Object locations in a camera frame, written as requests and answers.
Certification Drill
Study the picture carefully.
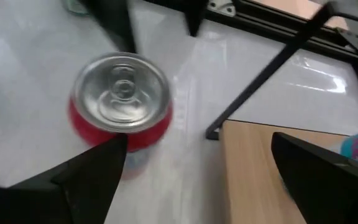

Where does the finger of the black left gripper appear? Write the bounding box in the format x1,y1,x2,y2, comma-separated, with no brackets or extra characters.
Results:
79,0,138,54
147,0,211,37

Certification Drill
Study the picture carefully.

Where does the red Fanta can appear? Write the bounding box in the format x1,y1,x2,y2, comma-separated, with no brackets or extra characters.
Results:
68,52,174,180

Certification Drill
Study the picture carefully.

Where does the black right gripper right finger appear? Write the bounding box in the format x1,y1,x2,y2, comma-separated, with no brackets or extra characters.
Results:
271,131,358,224

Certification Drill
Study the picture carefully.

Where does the wooden shelf with black frame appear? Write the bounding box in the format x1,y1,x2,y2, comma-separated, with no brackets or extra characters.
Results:
205,1,358,224

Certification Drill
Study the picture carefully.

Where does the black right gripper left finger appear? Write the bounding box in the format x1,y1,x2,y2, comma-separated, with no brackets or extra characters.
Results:
0,133,129,224

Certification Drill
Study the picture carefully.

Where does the white glossy table mat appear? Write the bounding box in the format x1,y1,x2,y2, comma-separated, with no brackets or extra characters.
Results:
0,0,358,224

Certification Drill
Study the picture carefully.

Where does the black aluminium table frame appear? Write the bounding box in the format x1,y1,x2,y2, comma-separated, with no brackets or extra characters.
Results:
206,0,358,125

